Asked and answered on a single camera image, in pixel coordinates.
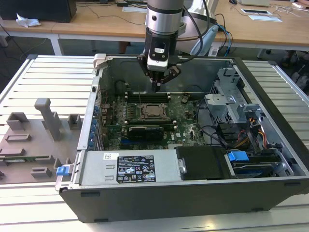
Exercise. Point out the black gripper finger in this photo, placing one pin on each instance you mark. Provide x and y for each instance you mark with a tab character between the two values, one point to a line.
144	67
172	73

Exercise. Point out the metal locking lever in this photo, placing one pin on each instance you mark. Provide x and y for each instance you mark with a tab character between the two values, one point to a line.
139	99
157	118

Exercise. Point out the silver CPU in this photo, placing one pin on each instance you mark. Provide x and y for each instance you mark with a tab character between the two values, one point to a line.
153	111

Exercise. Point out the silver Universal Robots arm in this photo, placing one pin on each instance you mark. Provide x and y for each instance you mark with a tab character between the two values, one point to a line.
164	17

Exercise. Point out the black RAM slot row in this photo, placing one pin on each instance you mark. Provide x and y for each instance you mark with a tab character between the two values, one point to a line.
149	97
149	122

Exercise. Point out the CPU socket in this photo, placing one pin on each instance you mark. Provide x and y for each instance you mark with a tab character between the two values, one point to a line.
138	118

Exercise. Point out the blue expansion slot clips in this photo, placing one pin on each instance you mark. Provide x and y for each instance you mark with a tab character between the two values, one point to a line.
93	127

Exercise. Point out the pale blue teach pendant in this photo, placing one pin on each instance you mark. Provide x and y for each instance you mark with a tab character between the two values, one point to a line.
205	41

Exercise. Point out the grey case release latch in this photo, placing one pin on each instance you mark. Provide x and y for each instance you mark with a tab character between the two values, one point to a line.
99	60

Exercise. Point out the white paper sheet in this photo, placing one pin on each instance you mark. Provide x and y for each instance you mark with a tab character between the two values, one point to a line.
135	9

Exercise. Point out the silver metal drive cage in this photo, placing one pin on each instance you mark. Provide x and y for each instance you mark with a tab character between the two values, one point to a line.
224	106

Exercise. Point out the green motherboard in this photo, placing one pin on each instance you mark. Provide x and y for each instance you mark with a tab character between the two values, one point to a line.
183	135

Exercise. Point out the wooden desk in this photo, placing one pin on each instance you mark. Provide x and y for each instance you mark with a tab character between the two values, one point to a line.
29	29
96	24

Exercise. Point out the black graphics card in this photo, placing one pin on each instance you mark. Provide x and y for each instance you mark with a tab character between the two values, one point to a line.
144	133

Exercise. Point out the black power adapter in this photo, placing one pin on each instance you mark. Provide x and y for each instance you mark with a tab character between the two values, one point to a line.
122	4

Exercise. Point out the black mouse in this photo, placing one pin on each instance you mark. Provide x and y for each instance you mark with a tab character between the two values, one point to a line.
233	1

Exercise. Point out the white framed tablet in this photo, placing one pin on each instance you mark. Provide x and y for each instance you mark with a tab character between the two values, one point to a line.
256	11

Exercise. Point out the black plastic shroud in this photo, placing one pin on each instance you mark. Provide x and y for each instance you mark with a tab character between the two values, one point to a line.
205	162

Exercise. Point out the pale blue paper sheet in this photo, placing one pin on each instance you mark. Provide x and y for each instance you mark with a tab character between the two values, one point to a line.
265	18

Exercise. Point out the hard disk in blue carrier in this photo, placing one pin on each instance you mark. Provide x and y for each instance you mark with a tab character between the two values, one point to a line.
237	158

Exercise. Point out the silver power supply unit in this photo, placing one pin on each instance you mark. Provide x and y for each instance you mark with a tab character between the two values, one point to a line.
96	169

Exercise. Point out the black computer box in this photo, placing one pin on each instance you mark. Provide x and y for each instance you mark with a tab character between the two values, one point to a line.
36	9

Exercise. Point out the crumpled white paper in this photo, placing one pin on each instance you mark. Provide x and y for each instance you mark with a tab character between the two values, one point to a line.
26	22

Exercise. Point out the black open PC case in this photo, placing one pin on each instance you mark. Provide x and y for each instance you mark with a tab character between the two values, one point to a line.
169	203

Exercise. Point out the blue plastic latch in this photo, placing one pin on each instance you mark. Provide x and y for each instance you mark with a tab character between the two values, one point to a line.
62	170

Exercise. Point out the grey parts rack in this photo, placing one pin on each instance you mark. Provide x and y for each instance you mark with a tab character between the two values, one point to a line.
36	145

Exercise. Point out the green RAM stick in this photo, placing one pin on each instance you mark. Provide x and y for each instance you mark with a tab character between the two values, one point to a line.
26	159

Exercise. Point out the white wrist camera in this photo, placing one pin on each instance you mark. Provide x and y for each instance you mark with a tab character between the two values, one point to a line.
157	64

